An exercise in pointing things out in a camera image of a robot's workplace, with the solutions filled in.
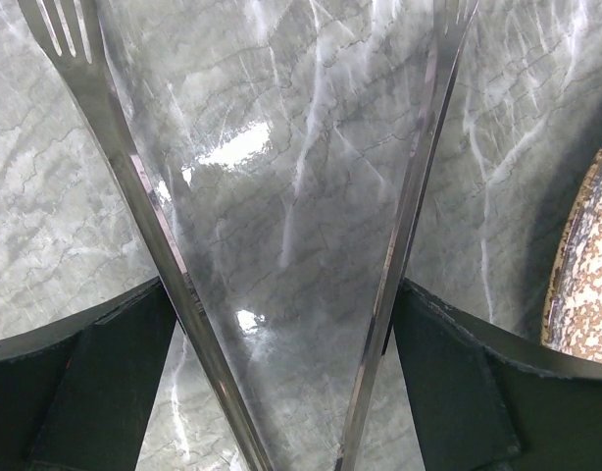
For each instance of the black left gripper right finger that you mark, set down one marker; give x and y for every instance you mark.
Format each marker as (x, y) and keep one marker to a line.
(485, 399)

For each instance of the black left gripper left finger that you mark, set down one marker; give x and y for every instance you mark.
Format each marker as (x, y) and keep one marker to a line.
(77, 394)

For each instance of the metal food tongs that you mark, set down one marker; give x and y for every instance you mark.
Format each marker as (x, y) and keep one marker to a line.
(70, 36)

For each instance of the speckled ceramic plate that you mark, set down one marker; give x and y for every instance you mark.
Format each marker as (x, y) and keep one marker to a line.
(572, 313)

